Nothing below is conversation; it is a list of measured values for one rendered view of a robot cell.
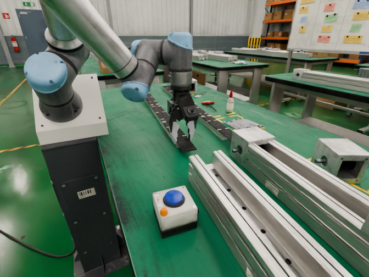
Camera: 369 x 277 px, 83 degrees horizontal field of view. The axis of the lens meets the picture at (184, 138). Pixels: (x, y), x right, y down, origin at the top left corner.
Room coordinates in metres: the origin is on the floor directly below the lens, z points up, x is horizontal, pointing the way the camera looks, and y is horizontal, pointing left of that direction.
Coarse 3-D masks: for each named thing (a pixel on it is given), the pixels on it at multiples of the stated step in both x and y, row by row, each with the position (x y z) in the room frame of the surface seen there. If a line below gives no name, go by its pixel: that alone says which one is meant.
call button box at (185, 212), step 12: (156, 192) 0.36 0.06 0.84; (156, 204) 0.33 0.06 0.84; (168, 204) 0.32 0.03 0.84; (180, 204) 0.32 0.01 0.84; (192, 204) 0.33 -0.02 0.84; (156, 216) 0.33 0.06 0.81; (168, 216) 0.30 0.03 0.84; (180, 216) 0.30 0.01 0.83; (192, 216) 0.31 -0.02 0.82; (168, 228) 0.30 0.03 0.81; (180, 228) 0.30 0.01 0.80; (192, 228) 0.31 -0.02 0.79
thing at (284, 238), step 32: (192, 160) 0.46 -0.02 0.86; (224, 160) 0.46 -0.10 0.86; (224, 192) 0.34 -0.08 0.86; (256, 192) 0.34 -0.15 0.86; (224, 224) 0.30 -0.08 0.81; (256, 224) 0.28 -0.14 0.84; (288, 224) 0.25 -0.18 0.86; (256, 256) 0.21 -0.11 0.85; (288, 256) 0.22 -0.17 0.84; (320, 256) 0.20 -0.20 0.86
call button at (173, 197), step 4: (168, 192) 0.35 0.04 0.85; (172, 192) 0.35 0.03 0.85; (176, 192) 0.35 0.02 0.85; (180, 192) 0.35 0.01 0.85; (168, 196) 0.34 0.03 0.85; (172, 196) 0.34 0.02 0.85; (176, 196) 0.34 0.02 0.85; (180, 196) 0.34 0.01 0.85; (168, 200) 0.33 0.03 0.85; (172, 200) 0.33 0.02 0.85; (176, 200) 0.33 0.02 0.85; (180, 200) 0.33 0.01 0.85; (172, 204) 0.32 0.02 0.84
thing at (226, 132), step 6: (168, 90) 1.46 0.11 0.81; (198, 108) 1.05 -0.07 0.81; (204, 114) 0.96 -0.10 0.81; (210, 120) 0.87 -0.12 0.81; (216, 120) 0.88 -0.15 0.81; (216, 126) 0.80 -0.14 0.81; (222, 126) 0.80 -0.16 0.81; (222, 132) 0.74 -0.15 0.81; (228, 132) 0.74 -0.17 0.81; (228, 138) 0.69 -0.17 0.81
